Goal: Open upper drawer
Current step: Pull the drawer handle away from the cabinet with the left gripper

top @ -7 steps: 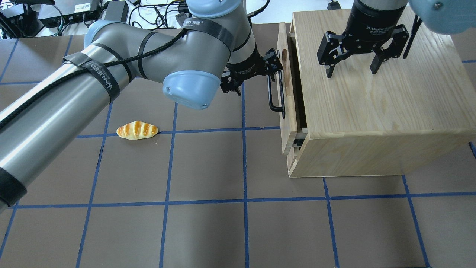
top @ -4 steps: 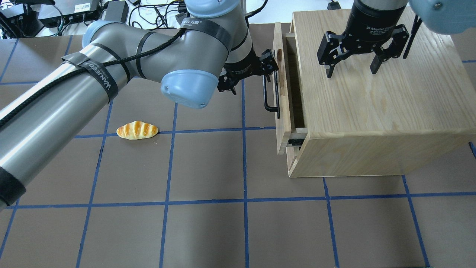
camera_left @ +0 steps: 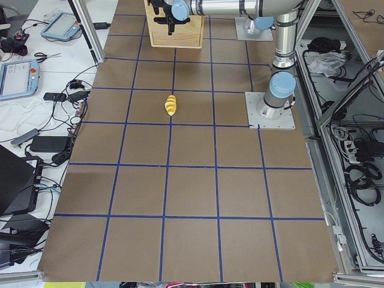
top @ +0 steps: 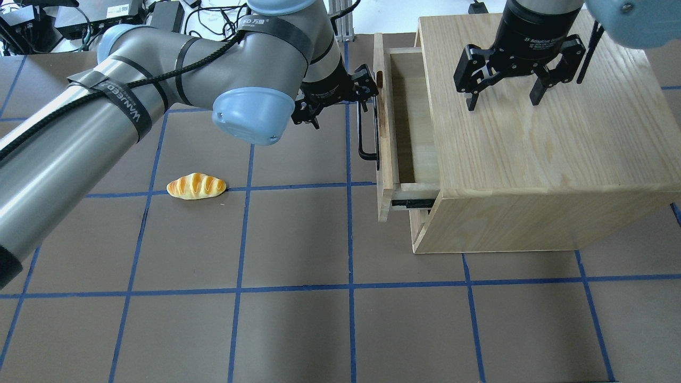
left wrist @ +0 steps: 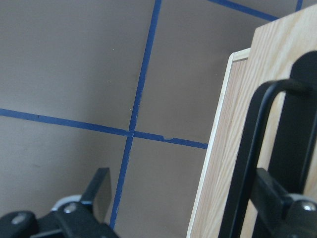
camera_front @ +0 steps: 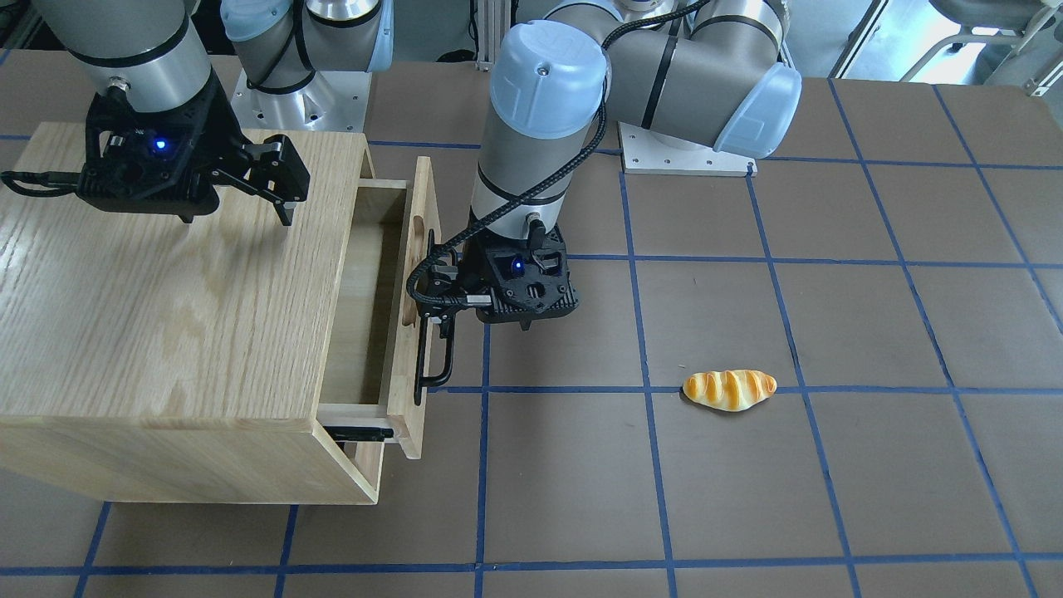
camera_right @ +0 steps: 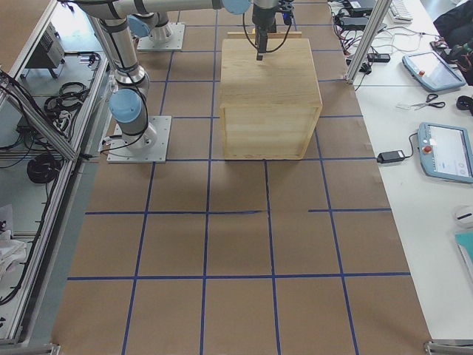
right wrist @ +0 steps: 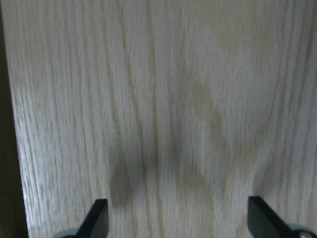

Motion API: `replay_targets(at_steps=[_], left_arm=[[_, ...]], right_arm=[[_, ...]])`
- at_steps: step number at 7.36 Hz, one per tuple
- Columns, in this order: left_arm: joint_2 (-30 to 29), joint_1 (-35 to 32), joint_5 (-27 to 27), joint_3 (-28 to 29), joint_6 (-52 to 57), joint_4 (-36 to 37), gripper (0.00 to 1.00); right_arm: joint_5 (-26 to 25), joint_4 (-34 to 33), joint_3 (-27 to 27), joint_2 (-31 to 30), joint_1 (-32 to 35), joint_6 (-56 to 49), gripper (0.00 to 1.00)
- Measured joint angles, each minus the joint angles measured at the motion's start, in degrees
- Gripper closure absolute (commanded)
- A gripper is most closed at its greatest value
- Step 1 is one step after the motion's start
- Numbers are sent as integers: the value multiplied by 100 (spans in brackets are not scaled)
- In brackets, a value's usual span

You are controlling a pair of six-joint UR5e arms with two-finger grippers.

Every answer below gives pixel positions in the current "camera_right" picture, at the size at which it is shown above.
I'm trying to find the black handled scissors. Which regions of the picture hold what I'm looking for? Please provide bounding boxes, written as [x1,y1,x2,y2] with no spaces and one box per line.
[411,93,446,110]

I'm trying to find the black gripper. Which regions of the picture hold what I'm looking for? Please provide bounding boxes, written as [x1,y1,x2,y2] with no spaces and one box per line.
[252,5,276,61]

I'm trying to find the wooden drawer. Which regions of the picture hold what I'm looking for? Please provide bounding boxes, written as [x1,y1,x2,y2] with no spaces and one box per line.
[227,31,302,40]

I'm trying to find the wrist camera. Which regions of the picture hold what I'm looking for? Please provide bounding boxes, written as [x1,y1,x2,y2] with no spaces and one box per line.
[277,0,293,26]

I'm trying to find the black power adapter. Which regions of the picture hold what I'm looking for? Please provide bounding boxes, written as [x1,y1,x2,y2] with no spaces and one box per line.
[335,16,370,31]

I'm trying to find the blue teach pendant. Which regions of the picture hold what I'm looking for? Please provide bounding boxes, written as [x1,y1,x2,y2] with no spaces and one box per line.
[402,51,466,92]
[418,122,472,184]

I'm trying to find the aluminium frame post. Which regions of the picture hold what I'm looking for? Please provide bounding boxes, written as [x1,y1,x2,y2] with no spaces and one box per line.
[345,0,392,84]

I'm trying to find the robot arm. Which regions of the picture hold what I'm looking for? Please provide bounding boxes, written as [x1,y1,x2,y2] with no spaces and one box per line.
[76,1,283,152]
[128,1,251,47]

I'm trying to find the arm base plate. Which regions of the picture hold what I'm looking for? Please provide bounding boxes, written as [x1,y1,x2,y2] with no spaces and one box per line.
[106,115,171,163]
[137,22,186,52]

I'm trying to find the small black power brick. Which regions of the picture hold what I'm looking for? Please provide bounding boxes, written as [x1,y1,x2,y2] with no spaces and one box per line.
[376,150,406,164]

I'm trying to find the wooden drawer cabinet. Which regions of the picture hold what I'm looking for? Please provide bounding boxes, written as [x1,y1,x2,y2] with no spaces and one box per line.
[220,38,322,160]

